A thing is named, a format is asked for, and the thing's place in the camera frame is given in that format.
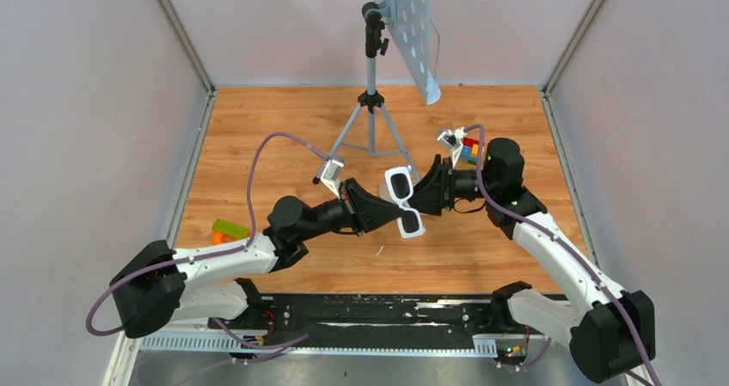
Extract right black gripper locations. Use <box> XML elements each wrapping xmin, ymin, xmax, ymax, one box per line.
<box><xmin>402</xmin><ymin>155</ymin><xmax>498</xmax><ymax>218</ymax></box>

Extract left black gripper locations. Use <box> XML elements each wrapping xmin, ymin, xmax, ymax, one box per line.
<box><xmin>298</xmin><ymin>178</ymin><xmax>404</xmax><ymax>242</ymax></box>

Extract white frame sunglasses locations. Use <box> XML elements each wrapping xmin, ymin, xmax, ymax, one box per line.
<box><xmin>384</xmin><ymin>166</ymin><xmax>426</xmax><ymax>239</ymax></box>

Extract pink glasses case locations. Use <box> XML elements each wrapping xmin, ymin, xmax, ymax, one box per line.
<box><xmin>378</xmin><ymin>180</ymin><xmax>393</xmax><ymax>202</ymax></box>

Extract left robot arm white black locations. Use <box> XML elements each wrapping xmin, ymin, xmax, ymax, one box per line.
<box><xmin>109</xmin><ymin>179</ymin><xmax>408</xmax><ymax>339</ymax></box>

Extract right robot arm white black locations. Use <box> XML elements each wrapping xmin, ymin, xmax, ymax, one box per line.
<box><xmin>407</xmin><ymin>132</ymin><xmax>656</xmax><ymax>383</ymax></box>

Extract colourful block cube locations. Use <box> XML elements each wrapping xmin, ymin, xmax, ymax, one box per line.
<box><xmin>459</xmin><ymin>137</ymin><xmax>479</xmax><ymax>166</ymax></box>

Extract silver tripod stand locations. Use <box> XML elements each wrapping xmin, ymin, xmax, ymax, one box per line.
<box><xmin>328</xmin><ymin>2</ymin><xmax>421</xmax><ymax>181</ymax></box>

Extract green toy piece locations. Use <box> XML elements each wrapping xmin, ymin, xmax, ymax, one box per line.
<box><xmin>211</xmin><ymin>218</ymin><xmax>250</xmax><ymax>241</ymax></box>

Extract orange toy object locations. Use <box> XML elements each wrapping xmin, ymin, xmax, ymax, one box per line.
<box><xmin>212</xmin><ymin>231</ymin><xmax>227</xmax><ymax>245</ymax></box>

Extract perforated light blue panel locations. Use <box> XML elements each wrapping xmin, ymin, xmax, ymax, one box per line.
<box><xmin>371</xmin><ymin>0</ymin><xmax>442</xmax><ymax>106</ymax></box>

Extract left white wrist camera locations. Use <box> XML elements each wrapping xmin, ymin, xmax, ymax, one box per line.
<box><xmin>319</xmin><ymin>156</ymin><xmax>345</xmax><ymax>198</ymax></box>

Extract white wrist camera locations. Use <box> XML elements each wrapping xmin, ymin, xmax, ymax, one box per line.
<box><xmin>437</xmin><ymin>126</ymin><xmax>466</xmax><ymax>168</ymax></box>
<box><xmin>319</xmin><ymin>156</ymin><xmax>345</xmax><ymax>198</ymax></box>

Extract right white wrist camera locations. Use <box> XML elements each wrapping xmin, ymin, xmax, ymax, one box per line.
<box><xmin>437</xmin><ymin>126</ymin><xmax>466</xmax><ymax>168</ymax></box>

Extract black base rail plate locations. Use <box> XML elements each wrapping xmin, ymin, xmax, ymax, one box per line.
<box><xmin>224</xmin><ymin>293</ymin><xmax>545</xmax><ymax>358</ymax></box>

